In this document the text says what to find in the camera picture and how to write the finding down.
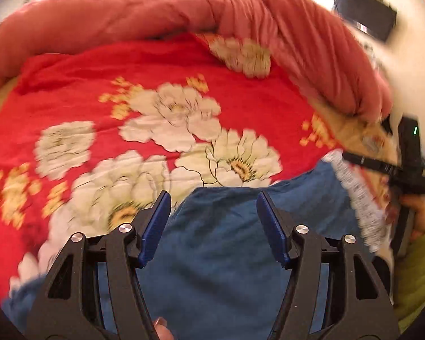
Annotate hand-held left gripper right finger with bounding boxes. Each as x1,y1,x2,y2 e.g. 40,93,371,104
257,190,401,340

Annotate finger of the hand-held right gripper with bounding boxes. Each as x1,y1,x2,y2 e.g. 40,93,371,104
342,152,401,177

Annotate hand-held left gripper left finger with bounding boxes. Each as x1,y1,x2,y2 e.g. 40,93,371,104
25,190,172,340

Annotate blue denim pants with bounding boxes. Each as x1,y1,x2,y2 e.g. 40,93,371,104
2,150,394,340

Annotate person's right forearm green sleeve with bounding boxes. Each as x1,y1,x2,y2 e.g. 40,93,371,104
393,220,425,332

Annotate person's right hand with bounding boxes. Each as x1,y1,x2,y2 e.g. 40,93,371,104
401,194,425,242

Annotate person's left hand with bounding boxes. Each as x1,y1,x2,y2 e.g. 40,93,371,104
152,317,176,340

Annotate black television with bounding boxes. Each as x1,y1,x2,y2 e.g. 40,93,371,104
334,0,398,42

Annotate red floral blanket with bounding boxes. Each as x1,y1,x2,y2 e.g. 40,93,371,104
0,33,345,307

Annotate salmon pink duvet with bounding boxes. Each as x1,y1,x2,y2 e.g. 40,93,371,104
0,0,394,118

